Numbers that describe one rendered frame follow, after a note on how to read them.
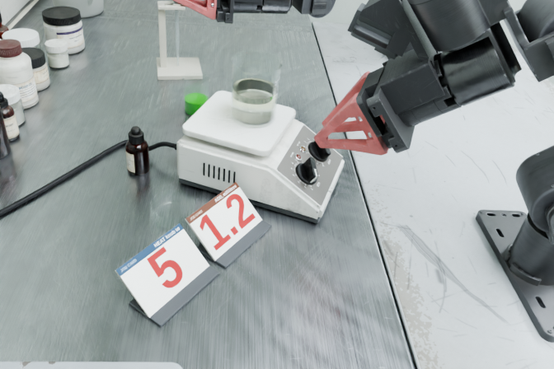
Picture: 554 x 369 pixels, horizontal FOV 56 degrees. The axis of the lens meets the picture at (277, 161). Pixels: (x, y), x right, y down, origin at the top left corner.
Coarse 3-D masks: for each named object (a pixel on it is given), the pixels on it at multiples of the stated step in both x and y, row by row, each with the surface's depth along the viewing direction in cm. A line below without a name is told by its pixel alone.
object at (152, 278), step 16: (176, 240) 56; (160, 256) 55; (176, 256) 56; (192, 256) 57; (128, 272) 52; (144, 272) 53; (160, 272) 54; (176, 272) 55; (192, 272) 56; (144, 288) 52; (160, 288) 53; (144, 304) 52
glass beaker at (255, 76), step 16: (240, 64) 66; (256, 64) 67; (272, 64) 67; (240, 80) 63; (256, 80) 62; (272, 80) 63; (240, 96) 64; (256, 96) 64; (272, 96) 65; (240, 112) 65; (256, 112) 65; (272, 112) 66
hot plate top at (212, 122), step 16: (224, 96) 72; (208, 112) 68; (224, 112) 69; (288, 112) 70; (192, 128) 65; (208, 128) 65; (224, 128) 66; (240, 128) 66; (256, 128) 66; (272, 128) 67; (224, 144) 64; (240, 144) 63; (256, 144) 63; (272, 144) 64
